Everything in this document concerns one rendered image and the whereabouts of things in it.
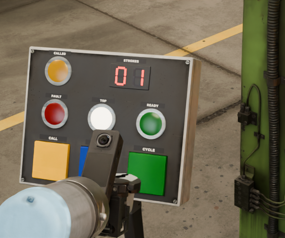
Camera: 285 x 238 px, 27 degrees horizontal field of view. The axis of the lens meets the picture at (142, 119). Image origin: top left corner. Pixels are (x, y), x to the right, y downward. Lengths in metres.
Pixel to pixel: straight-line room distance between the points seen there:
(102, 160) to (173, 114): 0.27
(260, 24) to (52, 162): 0.49
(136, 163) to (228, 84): 2.43
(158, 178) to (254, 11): 0.38
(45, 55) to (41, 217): 0.58
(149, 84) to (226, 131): 1.99
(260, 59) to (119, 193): 0.48
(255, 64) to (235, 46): 2.74
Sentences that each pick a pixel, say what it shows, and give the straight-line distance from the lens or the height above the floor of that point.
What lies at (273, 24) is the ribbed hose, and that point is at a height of 1.23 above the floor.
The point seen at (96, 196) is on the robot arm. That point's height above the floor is 1.19.
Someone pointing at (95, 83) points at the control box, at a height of 1.15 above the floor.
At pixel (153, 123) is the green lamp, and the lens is 1.11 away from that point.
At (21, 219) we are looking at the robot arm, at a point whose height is 1.25.
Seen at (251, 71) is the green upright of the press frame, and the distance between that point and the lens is 1.25.
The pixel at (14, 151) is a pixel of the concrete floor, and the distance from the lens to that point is 3.12.
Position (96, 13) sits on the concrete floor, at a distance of 4.70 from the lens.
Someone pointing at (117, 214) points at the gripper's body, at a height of 1.11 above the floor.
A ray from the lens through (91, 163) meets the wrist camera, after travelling 0.88.
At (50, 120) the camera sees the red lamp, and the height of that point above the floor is 1.08.
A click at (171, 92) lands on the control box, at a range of 1.11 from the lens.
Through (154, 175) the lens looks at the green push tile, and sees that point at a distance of 1.12.
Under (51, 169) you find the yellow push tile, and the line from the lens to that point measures 1.19.
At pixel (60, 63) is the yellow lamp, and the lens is 1.18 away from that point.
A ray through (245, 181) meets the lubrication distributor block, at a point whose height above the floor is 0.84.
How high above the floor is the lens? 1.68
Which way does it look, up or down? 31 degrees down
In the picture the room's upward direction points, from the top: 5 degrees counter-clockwise
